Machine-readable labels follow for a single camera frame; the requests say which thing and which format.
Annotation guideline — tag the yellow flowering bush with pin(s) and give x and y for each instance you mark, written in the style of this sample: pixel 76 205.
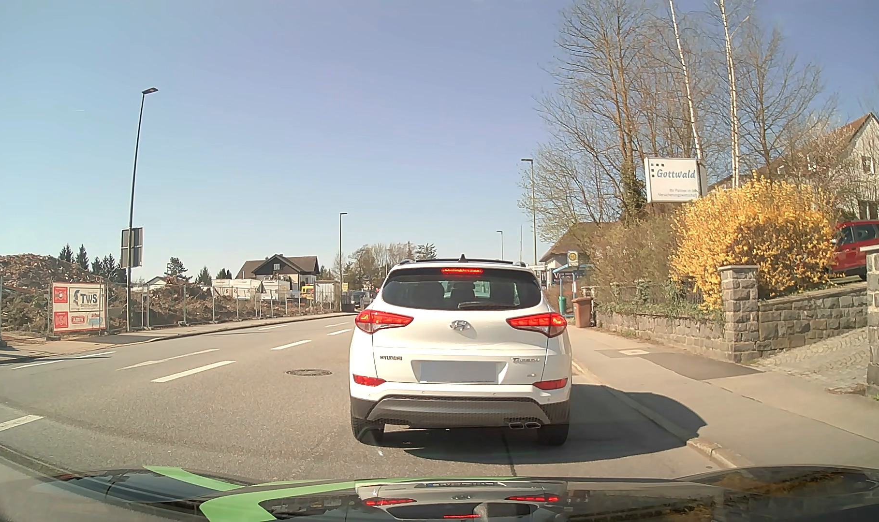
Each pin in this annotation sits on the yellow flowering bush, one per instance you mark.
pixel 755 232

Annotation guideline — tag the grey paved pavement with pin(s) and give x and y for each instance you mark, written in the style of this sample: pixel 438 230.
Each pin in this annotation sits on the grey paved pavement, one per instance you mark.
pixel 737 406

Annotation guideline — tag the red and white billboard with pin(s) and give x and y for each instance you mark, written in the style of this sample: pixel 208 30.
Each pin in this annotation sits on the red and white billboard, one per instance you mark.
pixel 78 307

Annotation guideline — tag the white SUV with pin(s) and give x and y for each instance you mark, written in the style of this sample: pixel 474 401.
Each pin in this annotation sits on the white SUV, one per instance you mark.
pixel 460 348

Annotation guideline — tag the white house with brown roof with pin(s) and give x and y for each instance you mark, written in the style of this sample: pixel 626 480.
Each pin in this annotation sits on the white house with brown roof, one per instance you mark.
pixel 864 167

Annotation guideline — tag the row of dark conifers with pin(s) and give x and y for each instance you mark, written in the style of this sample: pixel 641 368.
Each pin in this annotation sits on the row of dark conifers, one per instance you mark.
pixel 91 259

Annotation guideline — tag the car's own bonnet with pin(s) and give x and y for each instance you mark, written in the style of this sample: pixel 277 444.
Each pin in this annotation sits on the car's own bonnet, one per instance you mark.
pixel 280 500

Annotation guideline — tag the cobbled driveway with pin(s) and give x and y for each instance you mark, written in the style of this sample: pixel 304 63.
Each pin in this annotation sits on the cobbled driveway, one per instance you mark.
pixel 820 359

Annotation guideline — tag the grey pavement beside fence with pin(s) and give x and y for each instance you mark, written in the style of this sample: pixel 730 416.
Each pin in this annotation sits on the grey pavement beside fence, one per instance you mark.
pixel 193 330

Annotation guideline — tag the dark house with gabled roof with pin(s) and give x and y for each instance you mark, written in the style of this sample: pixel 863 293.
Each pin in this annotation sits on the dark house with gabled roof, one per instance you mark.
pixel 280 270

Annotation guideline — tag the brown wheeled bin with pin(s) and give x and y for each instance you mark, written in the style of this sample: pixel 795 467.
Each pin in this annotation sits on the brown wheeled bin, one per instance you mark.
pixel 582 312

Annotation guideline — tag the red car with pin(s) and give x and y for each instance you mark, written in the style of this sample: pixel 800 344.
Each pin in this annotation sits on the red car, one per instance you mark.
pixel 861 243

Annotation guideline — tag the bus stop sign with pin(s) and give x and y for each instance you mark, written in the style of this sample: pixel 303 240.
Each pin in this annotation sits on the bus stop sign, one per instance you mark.
pixel 572 259

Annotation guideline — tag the tall lamp post with sign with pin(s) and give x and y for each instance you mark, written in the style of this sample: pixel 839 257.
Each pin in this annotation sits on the tall lamp post with sign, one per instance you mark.
pixel 132 217

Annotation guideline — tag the road markings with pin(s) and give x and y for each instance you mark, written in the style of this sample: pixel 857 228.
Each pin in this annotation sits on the road markings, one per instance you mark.
pixel 191 371

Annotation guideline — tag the white company sign on post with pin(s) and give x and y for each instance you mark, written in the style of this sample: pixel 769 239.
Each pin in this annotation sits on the white company sign on post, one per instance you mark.
pixel 672 179

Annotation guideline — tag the tall bare birch trees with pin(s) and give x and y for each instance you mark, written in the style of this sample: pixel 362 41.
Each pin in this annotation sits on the tall bare birch trees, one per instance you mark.
pixel 657 94

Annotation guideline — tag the grey stone garden wall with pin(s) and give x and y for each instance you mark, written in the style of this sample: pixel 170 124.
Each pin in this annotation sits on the grey stone garden wall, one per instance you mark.
pixel 802 315

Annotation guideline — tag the bare brown hedge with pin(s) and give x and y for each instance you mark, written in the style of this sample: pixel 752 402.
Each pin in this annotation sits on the bare brown hedge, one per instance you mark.
pixel 632 254

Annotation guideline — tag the grey asphalt road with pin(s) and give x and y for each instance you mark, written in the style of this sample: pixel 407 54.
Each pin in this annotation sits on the grey asphalt road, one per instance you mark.
pixel 251 406

